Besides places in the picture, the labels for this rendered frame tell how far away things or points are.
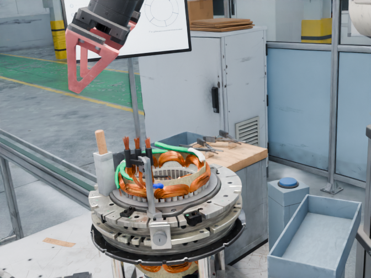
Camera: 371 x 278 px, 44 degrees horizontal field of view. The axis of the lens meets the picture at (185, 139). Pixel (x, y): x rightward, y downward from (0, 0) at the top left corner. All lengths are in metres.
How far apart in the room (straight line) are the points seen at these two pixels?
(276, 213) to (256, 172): 0.16
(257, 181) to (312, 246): 0.41
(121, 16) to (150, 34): 1.36
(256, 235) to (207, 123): 2.12
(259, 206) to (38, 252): 0.66
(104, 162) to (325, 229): 0.45
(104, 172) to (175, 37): 1.14
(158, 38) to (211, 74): 1.30
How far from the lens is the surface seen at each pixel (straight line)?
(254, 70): 3.40
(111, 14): 0.61
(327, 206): 0.98
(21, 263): 1.42
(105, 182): 0.94
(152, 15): 1.97
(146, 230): 0.85
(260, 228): 1.31
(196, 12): 3.65
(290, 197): 1.07
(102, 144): 0.92
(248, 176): 1.21
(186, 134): 1.43
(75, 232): 1.52
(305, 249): 0.87
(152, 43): 1.97
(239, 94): 3.30
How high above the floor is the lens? 1.48
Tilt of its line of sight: 18 degrees down
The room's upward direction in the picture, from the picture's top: 4 degrees counter-clockwise
